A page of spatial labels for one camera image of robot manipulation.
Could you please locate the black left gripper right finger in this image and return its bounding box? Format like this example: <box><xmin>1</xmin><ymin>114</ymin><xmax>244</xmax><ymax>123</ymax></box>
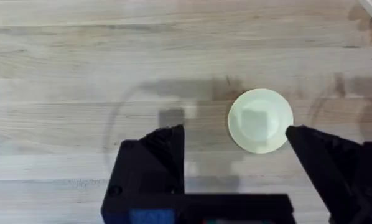
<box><xmin>285</xmin><ymin>124</ymin><xmax>372</xmax><ymax>224</ymax></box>

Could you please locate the small pale green plate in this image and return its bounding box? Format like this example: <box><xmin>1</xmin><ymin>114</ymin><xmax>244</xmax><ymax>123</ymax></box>
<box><xmin>227</xmin><ymin>88</ymin><xmax>294</xmax><ymax>155</ymax></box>

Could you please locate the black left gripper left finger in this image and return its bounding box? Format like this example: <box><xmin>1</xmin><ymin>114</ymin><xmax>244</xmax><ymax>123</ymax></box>
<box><xmin>100</xmin><ymin>124</ymin><xmax>186</xmax><ymax>224</ymax></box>

